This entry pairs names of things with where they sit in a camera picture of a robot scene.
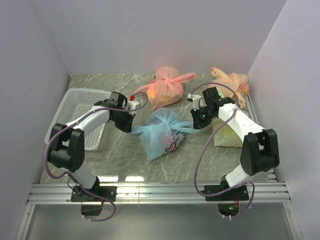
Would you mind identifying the white plastic perforated basket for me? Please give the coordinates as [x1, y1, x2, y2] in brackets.
[44, 88, 111, 151]

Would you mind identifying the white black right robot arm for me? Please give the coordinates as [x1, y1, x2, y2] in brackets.
[187, 87, 280, 200]

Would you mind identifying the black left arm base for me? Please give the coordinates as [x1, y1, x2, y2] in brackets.
[70, 185, 117, 222]

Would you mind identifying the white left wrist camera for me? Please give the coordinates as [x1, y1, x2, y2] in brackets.
[127, 100, 141, 112]

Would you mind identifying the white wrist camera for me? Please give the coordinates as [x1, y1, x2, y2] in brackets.
[127, 100, 141, 112]
[187, 93, 204, 111]

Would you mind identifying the orange tied plastic bag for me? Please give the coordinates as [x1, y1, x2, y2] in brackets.
[211, 67, 250, 109]

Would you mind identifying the green yellow tied plastic bag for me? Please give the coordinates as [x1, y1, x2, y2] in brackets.
[213, 124, 243, 148]

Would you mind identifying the aluminium front rail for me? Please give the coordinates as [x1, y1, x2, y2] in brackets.
[27, 182, 291, 205]

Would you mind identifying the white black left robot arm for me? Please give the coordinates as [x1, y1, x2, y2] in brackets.
[44, 91, 142, 202]

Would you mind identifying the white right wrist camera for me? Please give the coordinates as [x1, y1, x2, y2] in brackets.
[187, 93, 204, 111]

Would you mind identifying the pink tied plastic bag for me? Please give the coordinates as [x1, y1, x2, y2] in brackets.
[135, 66, 196, 110]

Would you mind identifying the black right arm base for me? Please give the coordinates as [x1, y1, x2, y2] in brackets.
[200, 180, 250, 219]

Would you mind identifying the blue printed plastic bag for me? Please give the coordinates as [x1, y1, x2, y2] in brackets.
[130, 107, 199, 161]

